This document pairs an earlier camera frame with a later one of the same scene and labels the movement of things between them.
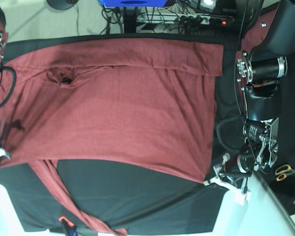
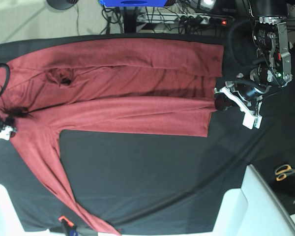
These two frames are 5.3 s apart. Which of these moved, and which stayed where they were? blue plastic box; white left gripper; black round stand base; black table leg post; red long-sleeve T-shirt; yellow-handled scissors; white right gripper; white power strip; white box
Moved: white right gripper; red long-sleeve T-shirt; white left gripper
Stayed: white power strip; black round stand base; black table leg post; yellow-handled scissors; blue plastic box; white box
